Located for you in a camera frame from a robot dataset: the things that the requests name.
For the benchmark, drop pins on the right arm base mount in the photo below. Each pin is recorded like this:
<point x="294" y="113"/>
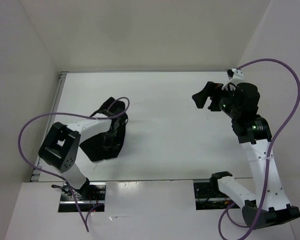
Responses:
<point x="207" y="199"/>

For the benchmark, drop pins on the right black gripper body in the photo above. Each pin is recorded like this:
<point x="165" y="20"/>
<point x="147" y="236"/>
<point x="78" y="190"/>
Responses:
<point x="222" y="99"/>

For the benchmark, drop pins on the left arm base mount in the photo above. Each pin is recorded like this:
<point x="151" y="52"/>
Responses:
<point x="86" y="203"/>

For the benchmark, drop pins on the black skirt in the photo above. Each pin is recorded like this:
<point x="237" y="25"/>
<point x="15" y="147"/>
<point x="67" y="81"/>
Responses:
<point x="107" y="145"/>

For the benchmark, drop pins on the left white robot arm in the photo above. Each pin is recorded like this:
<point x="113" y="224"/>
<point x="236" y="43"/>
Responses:
<point x="61" y="145"/>

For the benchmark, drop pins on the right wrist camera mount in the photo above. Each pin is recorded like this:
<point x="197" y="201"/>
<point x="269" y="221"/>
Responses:
<point x="236" y="76"/>

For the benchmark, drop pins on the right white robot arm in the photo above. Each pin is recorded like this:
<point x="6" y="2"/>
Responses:
<point x="269" y="205"/>

